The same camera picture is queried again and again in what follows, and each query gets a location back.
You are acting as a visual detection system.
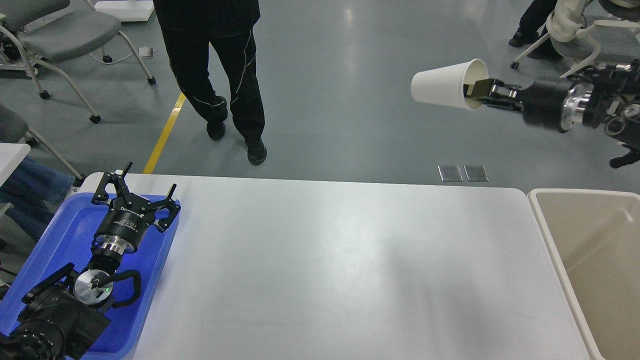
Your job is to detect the white paper cup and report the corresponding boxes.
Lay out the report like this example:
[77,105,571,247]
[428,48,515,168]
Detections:
[410,58,489,111]

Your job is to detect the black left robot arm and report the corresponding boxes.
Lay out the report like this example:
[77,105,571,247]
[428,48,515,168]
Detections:
[1,170,182,360]

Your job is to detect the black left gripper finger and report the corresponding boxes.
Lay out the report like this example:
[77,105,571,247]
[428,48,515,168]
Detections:
[145,183,182,233]
[91,161,133,205]

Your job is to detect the grey office chair left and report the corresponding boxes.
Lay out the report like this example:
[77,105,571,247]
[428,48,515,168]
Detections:
[0,0,156,124]

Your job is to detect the seated person at right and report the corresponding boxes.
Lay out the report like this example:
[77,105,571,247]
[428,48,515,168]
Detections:
[508,0,596,63]

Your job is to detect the blue plastic tray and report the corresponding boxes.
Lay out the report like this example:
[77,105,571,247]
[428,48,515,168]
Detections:
[0,193,179,360]

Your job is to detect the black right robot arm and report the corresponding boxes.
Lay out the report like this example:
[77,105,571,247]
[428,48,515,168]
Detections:
[462,59,640,169]

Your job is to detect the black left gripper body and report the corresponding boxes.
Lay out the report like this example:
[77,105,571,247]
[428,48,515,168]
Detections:
[93,195,159,255]

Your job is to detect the beige plastic bin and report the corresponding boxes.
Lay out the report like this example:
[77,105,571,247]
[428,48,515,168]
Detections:
[528,188,640,360]

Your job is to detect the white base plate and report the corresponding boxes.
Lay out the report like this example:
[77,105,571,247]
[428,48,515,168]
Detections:
[94,0,154,22]

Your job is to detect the metal floor socket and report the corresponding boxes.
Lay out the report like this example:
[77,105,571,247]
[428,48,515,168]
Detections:
[438,165,464,182]
[463,165,490,183]

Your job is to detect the standing person in black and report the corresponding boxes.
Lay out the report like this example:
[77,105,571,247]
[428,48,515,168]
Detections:
[152,0,268,166]

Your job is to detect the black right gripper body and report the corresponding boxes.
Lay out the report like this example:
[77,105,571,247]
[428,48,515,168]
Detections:
[487,79,594,133]

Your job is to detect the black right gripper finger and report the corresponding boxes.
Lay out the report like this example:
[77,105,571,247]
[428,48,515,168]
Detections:
[463,78,496,109]

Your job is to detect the white chair right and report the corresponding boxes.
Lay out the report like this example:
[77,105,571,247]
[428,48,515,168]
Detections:
[510,0,639,78]

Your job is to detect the white side table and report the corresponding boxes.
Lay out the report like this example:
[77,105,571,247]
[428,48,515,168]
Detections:
[0,143,31,186]

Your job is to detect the seated person in jeans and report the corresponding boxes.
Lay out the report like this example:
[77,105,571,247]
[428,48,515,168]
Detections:
[0,156,78,242]

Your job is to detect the metal floor socket left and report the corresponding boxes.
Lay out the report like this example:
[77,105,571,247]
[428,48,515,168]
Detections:
[438,165,464,182]

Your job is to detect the metal floor socket right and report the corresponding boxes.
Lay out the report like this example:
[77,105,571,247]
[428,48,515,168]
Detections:
[463,165,490,183]

